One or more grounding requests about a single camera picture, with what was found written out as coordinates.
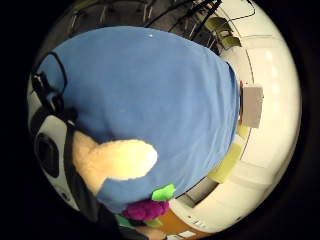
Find large yellow sponge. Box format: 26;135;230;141
208;143;245;185

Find purple soft toy green leaves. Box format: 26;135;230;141
114;183;177;229

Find small yellow sponge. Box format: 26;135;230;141
236;123;251;140

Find olive green chair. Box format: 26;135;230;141
220;34;243;51
203;16;234;38

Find orange box white labels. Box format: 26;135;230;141
156;209;209;240

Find blue and cream soft toy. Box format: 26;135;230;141
35;25;242;214

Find black cable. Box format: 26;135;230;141
216;0;257;22

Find grey cardboard box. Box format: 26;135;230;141
240;84;265;129

